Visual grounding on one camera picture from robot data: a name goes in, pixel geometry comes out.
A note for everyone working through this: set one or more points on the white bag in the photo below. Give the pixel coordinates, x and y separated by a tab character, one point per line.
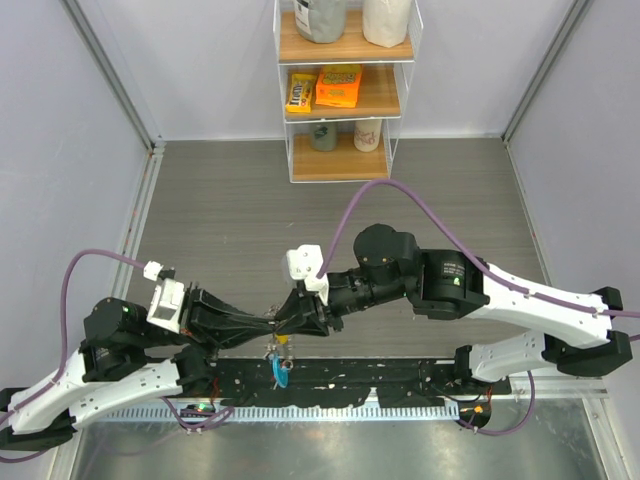
385	22

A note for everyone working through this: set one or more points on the grey-green cup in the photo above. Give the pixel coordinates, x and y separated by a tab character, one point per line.
323	136

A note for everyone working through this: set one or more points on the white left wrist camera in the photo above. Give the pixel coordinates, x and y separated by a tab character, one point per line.
168	297

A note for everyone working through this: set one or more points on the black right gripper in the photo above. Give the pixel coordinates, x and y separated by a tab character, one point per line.
299	304

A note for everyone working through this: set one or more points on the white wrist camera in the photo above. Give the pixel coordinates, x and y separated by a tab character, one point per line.
168	297
303	264

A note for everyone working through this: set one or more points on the white slotted cable duct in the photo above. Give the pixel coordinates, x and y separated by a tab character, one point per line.
369	411

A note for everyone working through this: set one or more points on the grey bag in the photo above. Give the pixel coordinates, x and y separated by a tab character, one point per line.
320	21

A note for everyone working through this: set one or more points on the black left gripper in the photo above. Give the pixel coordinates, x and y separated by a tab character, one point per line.
212	324

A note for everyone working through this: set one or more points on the orange candy box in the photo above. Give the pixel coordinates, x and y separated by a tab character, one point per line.
338	85

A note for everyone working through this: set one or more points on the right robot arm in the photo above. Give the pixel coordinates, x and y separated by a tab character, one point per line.
572	332

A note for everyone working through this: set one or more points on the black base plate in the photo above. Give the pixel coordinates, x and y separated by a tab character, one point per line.
334	382

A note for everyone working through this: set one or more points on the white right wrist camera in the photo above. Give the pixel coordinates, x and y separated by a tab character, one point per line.
303	264

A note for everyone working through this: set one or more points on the white cup pink print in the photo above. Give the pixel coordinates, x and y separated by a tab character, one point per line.
367	134

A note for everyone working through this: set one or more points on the white wire wooden shelf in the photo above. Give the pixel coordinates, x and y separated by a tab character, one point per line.
384	94

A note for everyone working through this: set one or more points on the yellow candy box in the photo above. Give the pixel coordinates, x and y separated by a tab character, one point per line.
300	94

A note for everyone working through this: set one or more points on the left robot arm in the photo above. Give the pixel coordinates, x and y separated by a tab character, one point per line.
130	354

